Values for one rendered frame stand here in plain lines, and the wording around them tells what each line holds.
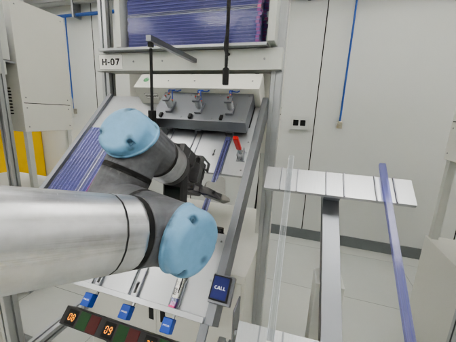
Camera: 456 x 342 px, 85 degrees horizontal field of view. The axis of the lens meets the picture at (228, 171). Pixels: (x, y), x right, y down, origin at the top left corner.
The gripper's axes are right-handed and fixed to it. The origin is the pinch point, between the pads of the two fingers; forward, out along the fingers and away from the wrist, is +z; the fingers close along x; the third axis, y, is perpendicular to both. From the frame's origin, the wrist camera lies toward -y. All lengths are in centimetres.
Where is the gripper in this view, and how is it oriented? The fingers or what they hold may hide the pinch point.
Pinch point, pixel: (201, 199)
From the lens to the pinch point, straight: 66.5
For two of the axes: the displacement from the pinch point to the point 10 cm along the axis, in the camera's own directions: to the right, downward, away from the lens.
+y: 2.0, -9.4, 2.9
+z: 2.4, 3.3, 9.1
